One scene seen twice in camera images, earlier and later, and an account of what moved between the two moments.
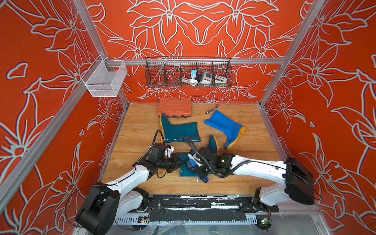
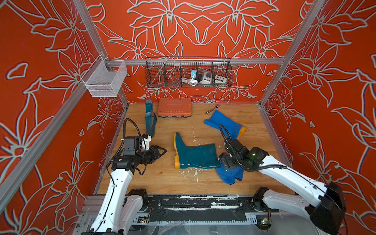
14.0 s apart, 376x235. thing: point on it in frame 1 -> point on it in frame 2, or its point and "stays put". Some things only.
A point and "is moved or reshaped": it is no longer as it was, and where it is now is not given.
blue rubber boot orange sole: (233, 130) stays put
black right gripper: (198, 172) -> (226, 159)
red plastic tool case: (175, 108) stays put
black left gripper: (174, 165) -> (155, 154)
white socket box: (220, 80) stays put
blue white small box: (194, 71) stays put
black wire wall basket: (188, 72) stays put
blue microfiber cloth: (193, 164) is moved or reshaped
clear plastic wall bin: (105, 78) stays put
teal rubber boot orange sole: (184, 171) -> (151, 119)
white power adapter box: (207, 77) stays put
